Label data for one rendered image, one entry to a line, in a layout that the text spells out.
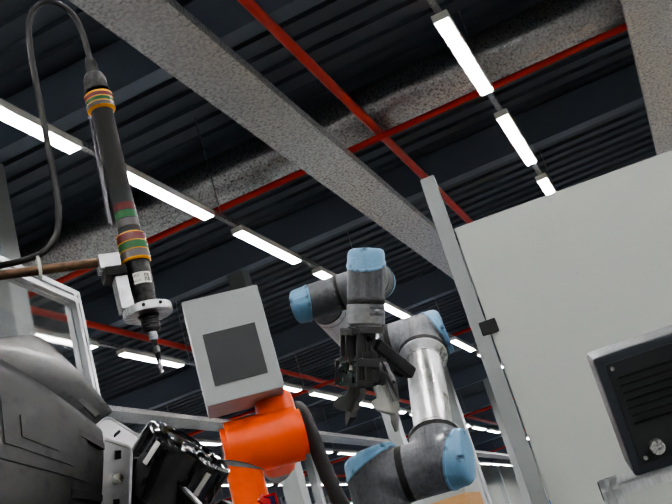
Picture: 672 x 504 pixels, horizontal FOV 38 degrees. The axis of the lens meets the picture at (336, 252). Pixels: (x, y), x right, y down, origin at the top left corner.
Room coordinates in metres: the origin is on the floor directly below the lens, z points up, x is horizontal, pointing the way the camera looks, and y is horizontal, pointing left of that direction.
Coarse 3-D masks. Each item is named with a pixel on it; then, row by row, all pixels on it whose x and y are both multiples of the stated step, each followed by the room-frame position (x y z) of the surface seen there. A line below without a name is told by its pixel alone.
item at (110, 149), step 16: (96, 112) 1.28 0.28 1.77; (112, 112) 1.29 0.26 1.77; (96, 128) 1.28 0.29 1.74; (112, 128) 1.28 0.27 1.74; (112, 144) 1.28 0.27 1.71; (112, 160) 1.28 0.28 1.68; (112, 176) 1.28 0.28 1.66; (112, 192) 1.28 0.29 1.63; (128, 192) 1.28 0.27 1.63; (128, 208) 1.28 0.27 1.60; (128, 224) 1.28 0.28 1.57
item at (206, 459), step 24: (144, 432) 1.16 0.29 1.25; (168, 432) 1.18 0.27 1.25; (144, 456) 1.14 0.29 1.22; (168, 456) 1.13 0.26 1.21; (192, 456) 1.14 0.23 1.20; (216, 456) 1.23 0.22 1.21; (144, 480) 1.14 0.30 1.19; (168, 480) 1.14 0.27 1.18; (192, 480) 1.15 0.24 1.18; (216, 480) 1.17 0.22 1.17
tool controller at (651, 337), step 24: (648, 336) 1.52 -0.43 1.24; (600, 360) 1.49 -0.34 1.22; (624, 360) 1.48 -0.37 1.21; (648, 360) 1.48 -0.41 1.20; (600, 384) 1.51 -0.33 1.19; (624, 384) 1.49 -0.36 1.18; (648, 384) 1.49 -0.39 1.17; (624, 408) 1.50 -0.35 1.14; (648, 408) 1.50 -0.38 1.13; (624, 432) 1.52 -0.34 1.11; (648, 432) 1.51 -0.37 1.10; (624, 456) 1.60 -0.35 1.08; (648, 456) 1.52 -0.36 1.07
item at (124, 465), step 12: (108, 444) 1.10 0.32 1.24; (120, 444) 1.12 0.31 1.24; (108, 456) 1.10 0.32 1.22; (132, 456) 1.14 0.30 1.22; (108, 468) 1.10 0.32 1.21; (120, 468) 1.12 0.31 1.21; (132, 468) 1.14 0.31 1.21; (108, 480) 1.10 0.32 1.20; (108, 492) 1.10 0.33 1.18; (120, 492) 1.12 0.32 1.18
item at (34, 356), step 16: (16, 336) 1.29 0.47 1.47; (32, 336) 1.31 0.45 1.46; (0, 352) 1.24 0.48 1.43; (16, 352) 1.25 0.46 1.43; (32, 352) 1.27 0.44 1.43; (48, 352) 1.28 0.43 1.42; (32, 368) 1.24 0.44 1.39; (48, 368) 1.25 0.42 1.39; (64, 368) 1.26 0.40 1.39; (48, 384) 1.22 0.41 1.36; (64, 384) 1.23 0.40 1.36; (80, 384) 1.24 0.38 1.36; (80, 400) 1.22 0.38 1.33; (96, 400) 1.23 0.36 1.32; (96, 416) 1.21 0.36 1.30
